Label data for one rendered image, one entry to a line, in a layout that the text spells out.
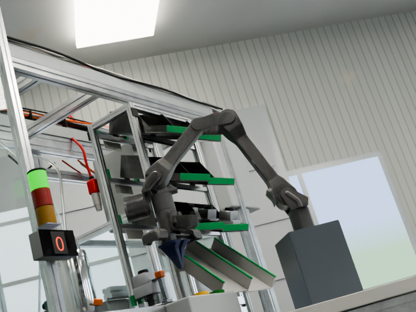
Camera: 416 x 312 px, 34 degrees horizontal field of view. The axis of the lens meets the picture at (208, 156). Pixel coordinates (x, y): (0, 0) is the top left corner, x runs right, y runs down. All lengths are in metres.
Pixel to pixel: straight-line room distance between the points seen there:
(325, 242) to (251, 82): 4.27
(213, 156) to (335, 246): 1.95
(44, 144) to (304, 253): 1.93
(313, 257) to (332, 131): 4.26
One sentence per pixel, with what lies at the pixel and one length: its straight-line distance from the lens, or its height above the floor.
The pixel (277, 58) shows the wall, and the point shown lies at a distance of 6.11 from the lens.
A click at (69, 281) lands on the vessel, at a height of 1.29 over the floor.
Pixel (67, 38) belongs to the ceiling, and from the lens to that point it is 5.36.
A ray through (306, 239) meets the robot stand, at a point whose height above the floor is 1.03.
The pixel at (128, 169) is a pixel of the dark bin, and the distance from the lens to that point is 2.22.
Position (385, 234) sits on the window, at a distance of 5.78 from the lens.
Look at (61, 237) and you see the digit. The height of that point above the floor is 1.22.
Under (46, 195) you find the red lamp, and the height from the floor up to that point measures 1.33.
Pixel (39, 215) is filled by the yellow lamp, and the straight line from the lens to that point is 1.82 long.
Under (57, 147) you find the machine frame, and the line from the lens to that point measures 3.44.
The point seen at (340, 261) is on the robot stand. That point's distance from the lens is 1.75.
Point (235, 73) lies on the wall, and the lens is 5.94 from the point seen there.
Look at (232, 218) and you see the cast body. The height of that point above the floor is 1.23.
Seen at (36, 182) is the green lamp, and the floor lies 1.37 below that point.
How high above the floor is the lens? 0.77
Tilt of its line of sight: 18 degrees up
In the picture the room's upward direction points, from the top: 17 degrees counter-clockwise
